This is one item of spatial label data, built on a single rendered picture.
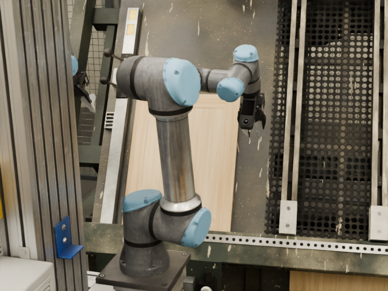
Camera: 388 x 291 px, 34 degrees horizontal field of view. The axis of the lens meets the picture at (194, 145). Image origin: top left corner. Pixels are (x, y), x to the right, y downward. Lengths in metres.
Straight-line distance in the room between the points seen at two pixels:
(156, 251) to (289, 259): 0.70
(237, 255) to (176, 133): 0.90
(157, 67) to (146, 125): 1.07
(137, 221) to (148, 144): 0.84
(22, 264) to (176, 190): 0.44
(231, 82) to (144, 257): 0.58
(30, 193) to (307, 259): 1.21
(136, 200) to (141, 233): 0.10
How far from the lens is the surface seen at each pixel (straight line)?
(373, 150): 2.47
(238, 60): 1.97
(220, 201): 2.48
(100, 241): 2.53
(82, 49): 2.84
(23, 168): 1.51
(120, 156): 2.59
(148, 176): 2.56
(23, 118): 1.47
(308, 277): 2.69
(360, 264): 2.41
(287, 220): 2.39
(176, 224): 1.72
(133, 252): 1.85
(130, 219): 1.81
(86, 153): 2.72
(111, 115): 2.69
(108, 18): 2.92
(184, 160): 1.65
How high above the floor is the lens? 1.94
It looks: 17 degrees down
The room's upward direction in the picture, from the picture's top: 1 degrees counter-clockwise
